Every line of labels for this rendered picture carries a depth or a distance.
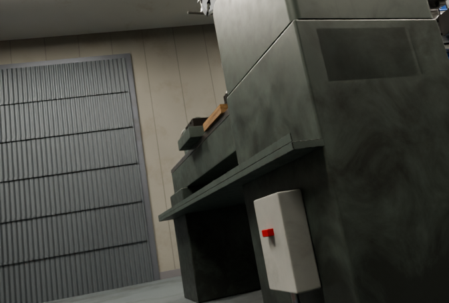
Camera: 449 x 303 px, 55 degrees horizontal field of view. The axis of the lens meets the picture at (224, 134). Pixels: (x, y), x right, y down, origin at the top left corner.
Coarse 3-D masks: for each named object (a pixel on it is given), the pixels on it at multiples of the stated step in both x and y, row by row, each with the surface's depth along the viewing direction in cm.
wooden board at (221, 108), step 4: (220, 104) 187; (224, 104) 188; (216, 108) 191; (220, 108) 187; (224, 108) 187; (212, 112) 197; (216, 112) 192; (220, 112) 186; (212, 116) 198; (216, 116) 192; (208, 120) 204; (212, 120) 198; (204, 124) 211; (208, 124) 205; (204, 128) 212; (208, 128) 209
